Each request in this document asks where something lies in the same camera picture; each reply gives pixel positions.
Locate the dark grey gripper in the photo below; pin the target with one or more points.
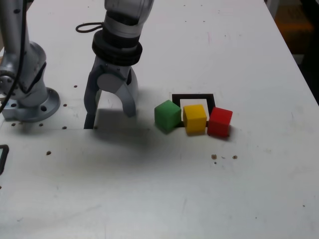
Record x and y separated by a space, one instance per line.
112 67

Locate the green cube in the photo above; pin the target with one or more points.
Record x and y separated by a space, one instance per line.
167 117

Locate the yellow cube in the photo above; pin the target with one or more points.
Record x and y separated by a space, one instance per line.
195 119

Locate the red cube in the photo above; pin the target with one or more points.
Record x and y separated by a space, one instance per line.
219 122

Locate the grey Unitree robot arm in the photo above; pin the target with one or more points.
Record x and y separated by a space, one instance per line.
32 74

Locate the black tape square outline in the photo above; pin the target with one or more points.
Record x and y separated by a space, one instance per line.
192 96

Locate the black tape strip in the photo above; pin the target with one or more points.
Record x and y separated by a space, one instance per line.
89 122

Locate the small black square frame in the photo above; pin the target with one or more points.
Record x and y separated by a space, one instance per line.
5 148

